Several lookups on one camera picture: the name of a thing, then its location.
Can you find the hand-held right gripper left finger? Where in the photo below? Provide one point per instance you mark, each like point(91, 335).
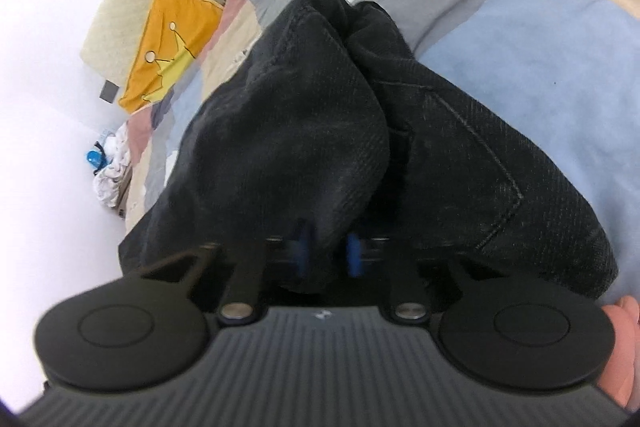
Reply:
point(305, 252)

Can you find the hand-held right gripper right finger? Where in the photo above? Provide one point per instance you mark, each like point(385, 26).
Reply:
point(354, 254)

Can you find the black jacket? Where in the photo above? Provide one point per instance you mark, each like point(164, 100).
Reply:
point(300, 142)

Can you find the pile of white clothes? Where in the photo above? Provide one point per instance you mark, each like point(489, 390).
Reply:
point(114, 167)

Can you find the blue plastic object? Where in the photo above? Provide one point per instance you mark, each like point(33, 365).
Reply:
point(93, 155)

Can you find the orange crown pillow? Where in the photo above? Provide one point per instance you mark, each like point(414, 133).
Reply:
point(167, 42)

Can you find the person's bare leg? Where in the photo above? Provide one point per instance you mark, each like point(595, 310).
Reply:
point(622, 352)

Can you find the patchwork bedspread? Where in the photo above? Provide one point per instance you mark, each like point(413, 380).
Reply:
point(540, 32)

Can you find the grey wall switch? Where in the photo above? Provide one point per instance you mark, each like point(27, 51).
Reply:
point(108, 91)

